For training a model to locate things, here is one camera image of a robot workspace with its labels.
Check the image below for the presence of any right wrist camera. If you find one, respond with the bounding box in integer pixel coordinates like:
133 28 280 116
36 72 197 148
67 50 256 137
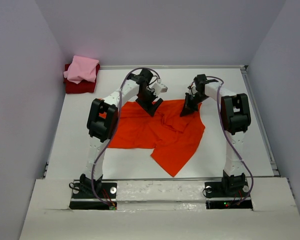
187 83 197 96

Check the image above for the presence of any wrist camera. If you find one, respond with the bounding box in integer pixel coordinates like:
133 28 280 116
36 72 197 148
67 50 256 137
187 83 197 96
150 79 168 96

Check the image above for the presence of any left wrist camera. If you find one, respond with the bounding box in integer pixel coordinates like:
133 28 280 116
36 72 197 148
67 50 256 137
150 79 168 96

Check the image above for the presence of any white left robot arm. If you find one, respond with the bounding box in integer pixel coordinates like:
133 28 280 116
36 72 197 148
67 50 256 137
79 67 168 202

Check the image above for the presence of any orange t shirt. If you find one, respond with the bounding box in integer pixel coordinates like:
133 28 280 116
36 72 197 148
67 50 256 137
109 99 205 177

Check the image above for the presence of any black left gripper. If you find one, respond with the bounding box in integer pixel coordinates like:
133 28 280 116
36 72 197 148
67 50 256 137
135 87 163 118

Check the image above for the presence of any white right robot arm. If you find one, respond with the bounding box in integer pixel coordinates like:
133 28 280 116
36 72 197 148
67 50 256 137
180 74 252 199

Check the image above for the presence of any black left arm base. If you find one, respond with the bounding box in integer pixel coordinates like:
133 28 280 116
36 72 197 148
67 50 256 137
68 181 118 211

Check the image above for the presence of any pink folded t shirt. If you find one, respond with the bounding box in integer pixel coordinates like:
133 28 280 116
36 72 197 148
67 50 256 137
63 55 100 85

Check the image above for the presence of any dark red folded t shirt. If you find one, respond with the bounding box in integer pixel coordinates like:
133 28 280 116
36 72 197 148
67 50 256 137
63 64 100 94

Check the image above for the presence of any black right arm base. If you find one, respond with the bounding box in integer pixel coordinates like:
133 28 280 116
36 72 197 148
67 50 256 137
202 181 253 210

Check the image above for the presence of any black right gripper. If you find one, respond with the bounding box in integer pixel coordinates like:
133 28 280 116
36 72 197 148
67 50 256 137
181 92 210 117

